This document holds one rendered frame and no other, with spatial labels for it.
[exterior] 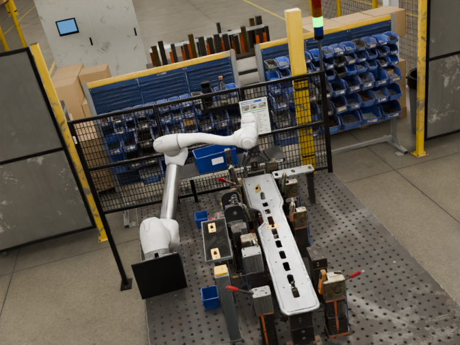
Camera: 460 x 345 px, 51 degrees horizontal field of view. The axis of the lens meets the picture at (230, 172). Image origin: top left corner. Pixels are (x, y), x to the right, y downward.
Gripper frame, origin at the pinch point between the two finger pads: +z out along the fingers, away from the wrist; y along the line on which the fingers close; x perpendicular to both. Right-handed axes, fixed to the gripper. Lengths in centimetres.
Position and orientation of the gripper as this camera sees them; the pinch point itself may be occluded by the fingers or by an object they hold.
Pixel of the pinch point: (257, 171)
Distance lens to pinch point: 322.6
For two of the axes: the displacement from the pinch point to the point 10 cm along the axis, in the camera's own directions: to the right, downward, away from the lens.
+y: 9.8, -2.0, 0.2
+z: 1.7, 8.7, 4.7
